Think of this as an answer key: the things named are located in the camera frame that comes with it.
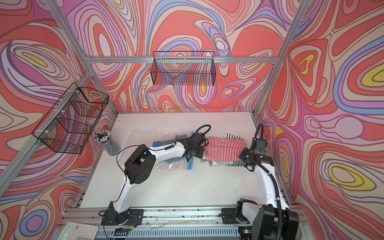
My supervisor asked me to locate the red white striped shirt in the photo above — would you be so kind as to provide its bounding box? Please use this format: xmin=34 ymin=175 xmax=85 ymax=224
xmin=204 ymin=137 xmax=247 ymax=163

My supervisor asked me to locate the clear vacuum bag blue zipper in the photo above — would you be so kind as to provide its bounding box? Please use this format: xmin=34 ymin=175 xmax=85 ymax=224
xmin=120 ymin=130 xmax=194 ymax=171

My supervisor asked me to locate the black white striped tank top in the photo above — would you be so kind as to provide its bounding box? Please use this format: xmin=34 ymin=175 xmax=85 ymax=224
xmin=221 ymin=134 xmax=241 ymax=140

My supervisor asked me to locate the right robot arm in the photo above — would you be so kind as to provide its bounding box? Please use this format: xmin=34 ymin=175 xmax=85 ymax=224
xmin=236 ymin=124 xmax=303 ymax=240

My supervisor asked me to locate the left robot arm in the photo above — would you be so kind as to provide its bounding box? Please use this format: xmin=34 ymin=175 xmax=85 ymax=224
xmin=99 ymin=124 xmax=212 ymax=226

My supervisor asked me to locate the cup of pens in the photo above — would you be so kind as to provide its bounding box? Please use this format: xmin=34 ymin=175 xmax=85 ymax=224
xmin=94 ymin=130 xmax=121 ymax=156

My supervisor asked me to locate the white keypad device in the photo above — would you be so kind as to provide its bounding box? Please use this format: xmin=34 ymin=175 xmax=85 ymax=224
xmin=58 ymin=223 xmax=99 ymax=240

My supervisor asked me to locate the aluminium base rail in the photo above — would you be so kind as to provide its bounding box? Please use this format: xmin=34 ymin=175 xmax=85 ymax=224
xmin=57 ymin=204 xmax=307 ymax=240

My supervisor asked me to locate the black wire basket back wall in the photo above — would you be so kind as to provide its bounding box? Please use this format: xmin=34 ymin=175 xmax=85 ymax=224
xmin=151 ymin=51 xmax=216 ymax=86

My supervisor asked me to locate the black wire basket wall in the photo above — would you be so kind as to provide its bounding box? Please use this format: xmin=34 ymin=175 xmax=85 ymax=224
xmin=151 ymin=51 xmax=216 ymax=86
xmin=32 ymin=83 xmax=109 ymax=154

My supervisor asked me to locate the black wire basket left wall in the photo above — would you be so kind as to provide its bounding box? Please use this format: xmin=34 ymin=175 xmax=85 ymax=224
xmin=32 ymin=83 xmax=109 ymax=154

